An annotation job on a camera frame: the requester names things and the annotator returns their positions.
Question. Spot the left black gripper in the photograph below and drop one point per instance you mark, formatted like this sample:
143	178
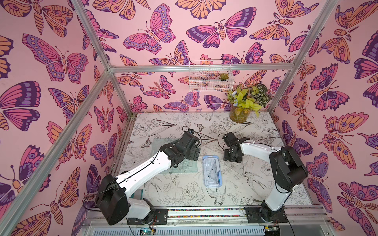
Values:
192	156

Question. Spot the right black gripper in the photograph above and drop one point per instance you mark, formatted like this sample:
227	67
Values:
230	155

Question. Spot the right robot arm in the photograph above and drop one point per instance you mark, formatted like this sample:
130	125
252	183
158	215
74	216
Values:
287	168

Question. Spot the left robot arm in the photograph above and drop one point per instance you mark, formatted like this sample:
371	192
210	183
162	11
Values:
114	197

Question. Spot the blue plastic geometry case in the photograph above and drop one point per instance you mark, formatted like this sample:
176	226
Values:
212	171

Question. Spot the potted green leafy plant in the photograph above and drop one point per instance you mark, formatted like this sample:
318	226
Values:
246	100

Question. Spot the small succulent in basket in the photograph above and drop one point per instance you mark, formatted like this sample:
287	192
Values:
224	76

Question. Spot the white wire wall basket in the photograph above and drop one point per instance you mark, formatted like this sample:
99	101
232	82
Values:
205	77

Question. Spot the aluminium frame struts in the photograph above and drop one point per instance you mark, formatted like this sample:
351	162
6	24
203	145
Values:
18	208

